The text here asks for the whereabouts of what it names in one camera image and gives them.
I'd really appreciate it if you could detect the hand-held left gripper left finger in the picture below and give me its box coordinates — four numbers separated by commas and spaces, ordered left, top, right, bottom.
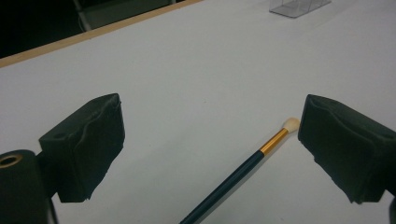
36, 92, 126, 203

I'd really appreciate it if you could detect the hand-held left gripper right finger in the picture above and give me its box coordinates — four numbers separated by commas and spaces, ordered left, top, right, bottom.
297, 93, 396, 205

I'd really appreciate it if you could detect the dark blue makeup brush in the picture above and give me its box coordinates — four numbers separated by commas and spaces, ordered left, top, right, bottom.
179, 117, 301, 224

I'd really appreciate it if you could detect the clear plastic organizer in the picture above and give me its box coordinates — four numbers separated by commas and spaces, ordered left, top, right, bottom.
269, 0, 332, 19

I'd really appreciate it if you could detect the white table cover sheet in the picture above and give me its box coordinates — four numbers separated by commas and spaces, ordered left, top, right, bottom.
0, 0, 396, 224

